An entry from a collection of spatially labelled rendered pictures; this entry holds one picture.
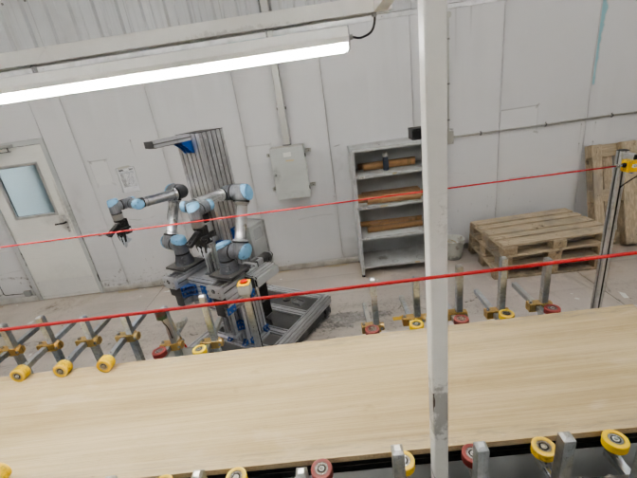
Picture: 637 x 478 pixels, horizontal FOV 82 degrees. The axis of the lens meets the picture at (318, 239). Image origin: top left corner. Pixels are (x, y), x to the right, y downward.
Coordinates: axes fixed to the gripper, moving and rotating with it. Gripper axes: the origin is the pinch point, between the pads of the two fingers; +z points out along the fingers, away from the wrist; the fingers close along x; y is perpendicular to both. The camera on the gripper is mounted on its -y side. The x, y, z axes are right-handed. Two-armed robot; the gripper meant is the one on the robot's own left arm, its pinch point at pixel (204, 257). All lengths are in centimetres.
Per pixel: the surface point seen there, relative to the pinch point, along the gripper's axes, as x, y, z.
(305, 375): -85, -27, 41
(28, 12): 304, 105, -205
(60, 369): 43, -79, 36
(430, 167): -154, -50, -65
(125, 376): 7, -65, 41
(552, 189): -191, 385, 66
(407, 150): -38, 295, -7
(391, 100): -25, 290, -66
